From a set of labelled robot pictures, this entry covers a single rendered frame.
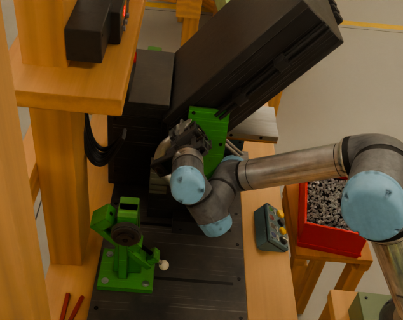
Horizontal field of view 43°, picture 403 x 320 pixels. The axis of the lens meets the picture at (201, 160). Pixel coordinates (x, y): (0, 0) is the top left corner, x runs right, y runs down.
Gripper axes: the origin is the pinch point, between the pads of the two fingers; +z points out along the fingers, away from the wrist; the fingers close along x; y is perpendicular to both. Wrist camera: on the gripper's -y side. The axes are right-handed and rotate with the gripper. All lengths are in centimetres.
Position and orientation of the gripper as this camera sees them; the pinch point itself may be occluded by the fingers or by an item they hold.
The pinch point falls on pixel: (182, 133)
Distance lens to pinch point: 144.0
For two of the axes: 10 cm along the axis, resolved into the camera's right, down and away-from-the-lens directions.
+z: -0.2, -4.3, 9.0
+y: 7.9, -5.6, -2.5
